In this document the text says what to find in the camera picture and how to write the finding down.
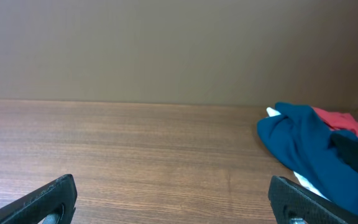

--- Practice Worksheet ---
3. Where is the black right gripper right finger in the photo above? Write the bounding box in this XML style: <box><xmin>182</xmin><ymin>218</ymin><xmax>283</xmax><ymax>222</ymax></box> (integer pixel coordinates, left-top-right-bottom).
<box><xmin>268</xmin><ymin>175</ymin><xmax>358</xmax><ymax>224</ymax></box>

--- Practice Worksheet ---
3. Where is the navy blue garment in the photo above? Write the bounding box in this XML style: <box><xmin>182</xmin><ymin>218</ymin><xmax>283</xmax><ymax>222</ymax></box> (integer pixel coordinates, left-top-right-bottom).
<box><xmin>257</xmin><ymin>103</ymin><xmax>358</xmax><ymax>215</ymax></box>

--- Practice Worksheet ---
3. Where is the red garment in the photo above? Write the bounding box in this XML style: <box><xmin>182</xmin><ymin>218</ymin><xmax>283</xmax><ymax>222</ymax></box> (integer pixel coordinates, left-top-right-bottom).
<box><xmin>313</xmin><ymin>107</ymin><xmax>358</xmax><ymax>137</ymax></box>

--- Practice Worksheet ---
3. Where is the white garment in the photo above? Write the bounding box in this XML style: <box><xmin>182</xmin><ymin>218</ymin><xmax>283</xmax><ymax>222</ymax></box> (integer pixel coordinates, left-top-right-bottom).
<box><xmin>266</xmin><ymin>107</ymin><xmax>326</xmax><ymax>199</ymax></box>

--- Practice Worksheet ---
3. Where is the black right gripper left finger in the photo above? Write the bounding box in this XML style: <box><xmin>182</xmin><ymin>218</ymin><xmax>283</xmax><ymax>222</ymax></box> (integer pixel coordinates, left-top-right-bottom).
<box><xmin>0</xmin><ymin>174</ymin><xmax>78</xmax><ymax>224</ymax></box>

